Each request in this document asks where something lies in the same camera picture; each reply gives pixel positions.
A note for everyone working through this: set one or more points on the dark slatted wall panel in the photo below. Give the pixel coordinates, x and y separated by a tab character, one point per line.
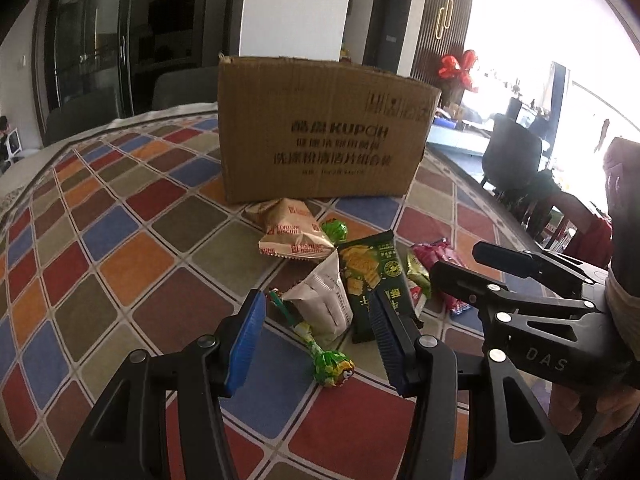
442	10

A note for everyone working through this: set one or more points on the dark green cracker packet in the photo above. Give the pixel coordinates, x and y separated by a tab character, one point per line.
372	270

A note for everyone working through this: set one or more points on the black framed glass doors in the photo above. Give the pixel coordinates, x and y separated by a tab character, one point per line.
100	25

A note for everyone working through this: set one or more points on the person's right hand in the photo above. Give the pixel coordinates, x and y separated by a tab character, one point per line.
565	405

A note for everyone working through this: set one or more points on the pink snack packet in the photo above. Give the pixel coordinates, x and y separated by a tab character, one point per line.
440	255

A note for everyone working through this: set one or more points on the white stool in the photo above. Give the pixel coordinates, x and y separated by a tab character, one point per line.
15	144

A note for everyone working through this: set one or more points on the dark bag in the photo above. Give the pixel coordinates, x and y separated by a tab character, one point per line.
4	132

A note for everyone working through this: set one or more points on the dark dining chair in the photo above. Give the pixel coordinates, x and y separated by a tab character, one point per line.
512	152
82	115
185	87

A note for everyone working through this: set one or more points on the red bow decoration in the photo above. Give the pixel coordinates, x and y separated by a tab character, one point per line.
457	67

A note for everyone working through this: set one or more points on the green candy packet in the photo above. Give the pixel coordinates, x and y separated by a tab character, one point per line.
419	275

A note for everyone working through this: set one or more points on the beige biscuit packet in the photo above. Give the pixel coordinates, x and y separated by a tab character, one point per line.
285	212
292	246

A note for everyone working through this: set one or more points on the dark interior door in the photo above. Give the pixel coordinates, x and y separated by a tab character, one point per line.
392	27

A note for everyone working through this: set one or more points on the green candy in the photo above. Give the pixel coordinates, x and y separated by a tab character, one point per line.
334	231

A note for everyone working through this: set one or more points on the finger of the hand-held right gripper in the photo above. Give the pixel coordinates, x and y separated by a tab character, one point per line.
525	264
465	282

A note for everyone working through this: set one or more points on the black television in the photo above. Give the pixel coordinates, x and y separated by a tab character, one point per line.
172	17

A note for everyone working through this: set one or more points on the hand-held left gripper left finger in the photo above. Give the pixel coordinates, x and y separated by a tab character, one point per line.
245	347

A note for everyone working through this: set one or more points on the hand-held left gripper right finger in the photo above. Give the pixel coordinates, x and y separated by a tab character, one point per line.
389	352

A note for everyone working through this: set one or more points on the brown cardboard box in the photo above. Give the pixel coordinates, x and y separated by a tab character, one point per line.
320	135

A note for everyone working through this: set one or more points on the green lollipop with stick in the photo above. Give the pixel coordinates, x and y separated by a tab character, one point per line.
332	367

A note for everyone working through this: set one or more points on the white snack packet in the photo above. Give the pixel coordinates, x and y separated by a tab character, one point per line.
322	300

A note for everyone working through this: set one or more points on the red cloth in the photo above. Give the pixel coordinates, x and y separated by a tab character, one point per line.
592	237

